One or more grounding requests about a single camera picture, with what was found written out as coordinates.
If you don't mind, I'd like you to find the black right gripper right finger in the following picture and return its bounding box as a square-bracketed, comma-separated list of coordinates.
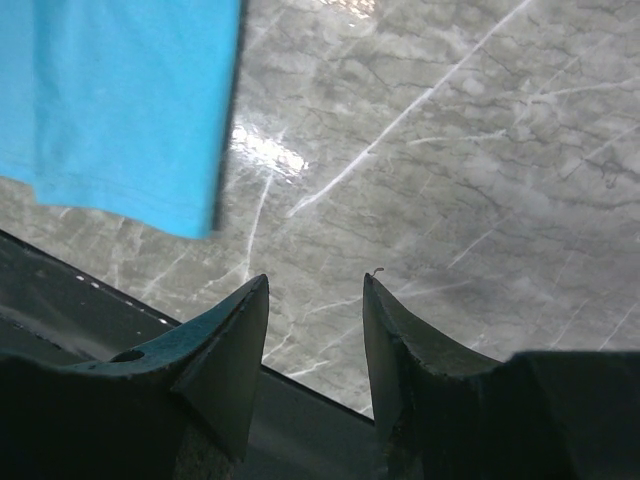
[363, 275, 639, 479]

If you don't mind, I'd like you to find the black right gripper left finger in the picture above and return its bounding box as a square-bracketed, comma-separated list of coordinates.
[1, 275, 269, 479]

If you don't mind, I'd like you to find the turquoise t shirt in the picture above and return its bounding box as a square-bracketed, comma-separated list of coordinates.
[1, 1, 243, 239]

